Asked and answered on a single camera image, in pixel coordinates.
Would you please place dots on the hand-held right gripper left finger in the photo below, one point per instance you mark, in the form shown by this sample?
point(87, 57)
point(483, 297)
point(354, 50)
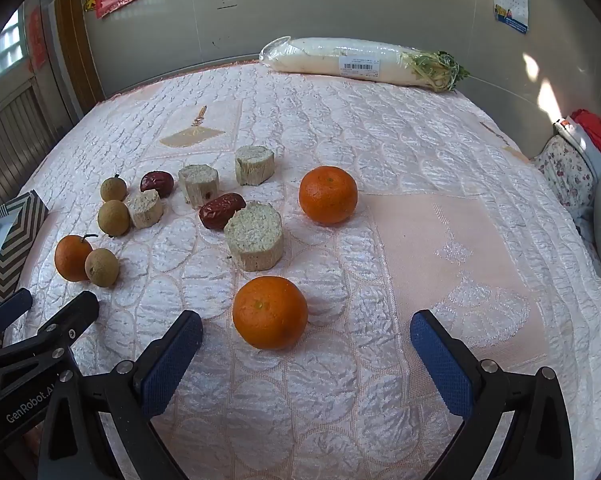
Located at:
point(168, 370)

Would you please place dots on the wrapped white daikon radish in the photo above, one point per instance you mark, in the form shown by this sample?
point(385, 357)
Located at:
point(325, 57)

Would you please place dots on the brown longan with stem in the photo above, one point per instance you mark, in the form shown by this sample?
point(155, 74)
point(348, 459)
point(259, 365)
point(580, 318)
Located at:
point(113, 190)

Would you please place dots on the large orange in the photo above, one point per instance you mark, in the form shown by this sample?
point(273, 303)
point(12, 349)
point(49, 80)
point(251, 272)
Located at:
point(269, 312)

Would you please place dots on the wooden slatted wall panel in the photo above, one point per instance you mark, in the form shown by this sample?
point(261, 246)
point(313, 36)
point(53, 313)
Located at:
point(10, 140)

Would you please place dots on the red paper strip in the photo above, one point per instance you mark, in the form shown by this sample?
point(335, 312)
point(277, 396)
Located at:
point(36, 35)

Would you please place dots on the large sugarcane piece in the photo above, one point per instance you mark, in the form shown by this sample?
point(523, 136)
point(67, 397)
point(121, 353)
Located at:
point(254, 237)

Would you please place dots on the pink quilted bedspread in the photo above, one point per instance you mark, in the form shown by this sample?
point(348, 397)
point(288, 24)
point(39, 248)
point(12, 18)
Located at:
point(405, 260)

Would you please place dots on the round red date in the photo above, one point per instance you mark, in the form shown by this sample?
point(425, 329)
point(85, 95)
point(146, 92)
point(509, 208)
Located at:
point(157, 183)

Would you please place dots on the wooden door frame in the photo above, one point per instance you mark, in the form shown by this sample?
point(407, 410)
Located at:
point(78, 60)

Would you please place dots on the floral pillow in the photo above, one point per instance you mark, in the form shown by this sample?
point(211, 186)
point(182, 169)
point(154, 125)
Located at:
point(565, 170)

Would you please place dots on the red cloth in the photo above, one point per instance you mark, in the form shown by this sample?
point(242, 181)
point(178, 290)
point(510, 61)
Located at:
point(600, 135)

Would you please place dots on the small orange with stem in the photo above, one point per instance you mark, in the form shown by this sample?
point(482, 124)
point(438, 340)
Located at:
point(70, 259)

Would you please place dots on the window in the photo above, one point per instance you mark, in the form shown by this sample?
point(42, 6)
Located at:
point(5, 50)

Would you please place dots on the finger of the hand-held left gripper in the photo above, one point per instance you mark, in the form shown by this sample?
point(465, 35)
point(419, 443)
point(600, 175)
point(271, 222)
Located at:
point(73, 317)
point(10, 307)

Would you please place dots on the chevron-patterned box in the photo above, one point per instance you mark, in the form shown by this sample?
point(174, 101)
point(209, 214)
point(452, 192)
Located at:
point(23, 230)

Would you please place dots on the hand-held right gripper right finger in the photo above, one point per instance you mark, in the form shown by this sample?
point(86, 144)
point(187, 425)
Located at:
point(443, 367)

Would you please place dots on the long red date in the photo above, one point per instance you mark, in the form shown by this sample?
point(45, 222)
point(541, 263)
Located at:
point(222, 210)

